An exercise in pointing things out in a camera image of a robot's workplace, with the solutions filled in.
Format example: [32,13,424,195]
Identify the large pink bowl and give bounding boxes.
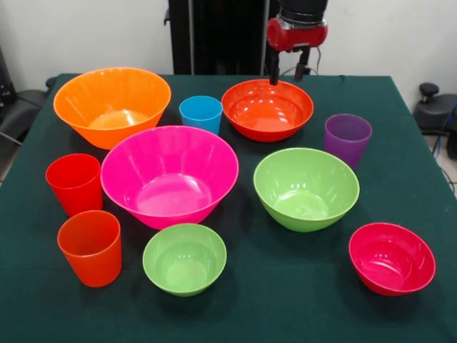
[100,125,240,231]

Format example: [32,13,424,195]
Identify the small pink bowl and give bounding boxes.
[348,222,437,297]

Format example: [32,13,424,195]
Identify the red-orange cup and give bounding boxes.
[56,209,123,288]

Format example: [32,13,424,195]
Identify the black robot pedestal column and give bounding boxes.
[164,0,288,76]

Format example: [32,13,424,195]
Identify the blue cup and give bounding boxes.
[179,95,224,136]

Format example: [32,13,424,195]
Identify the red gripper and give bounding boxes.
[266,16,329,86]

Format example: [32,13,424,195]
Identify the dark green table cloth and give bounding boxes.
[0,73,457,343]

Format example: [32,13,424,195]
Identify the red cup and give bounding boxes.
[45,153,104,218]

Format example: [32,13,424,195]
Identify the small green bowl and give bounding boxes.
[142,223,228,297]

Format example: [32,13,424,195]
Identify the purple cup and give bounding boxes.
[323,113,373,171]

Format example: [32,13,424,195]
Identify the red-orange bowl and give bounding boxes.
[221,79,315,143]

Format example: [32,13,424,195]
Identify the large green bowl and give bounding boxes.
[253,147,361,234]

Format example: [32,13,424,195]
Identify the large orange bowl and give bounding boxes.
[53,66,172,151]

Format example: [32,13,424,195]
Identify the black pedestal leg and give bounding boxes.
[413,82,457,160]
[0,89,47,144]

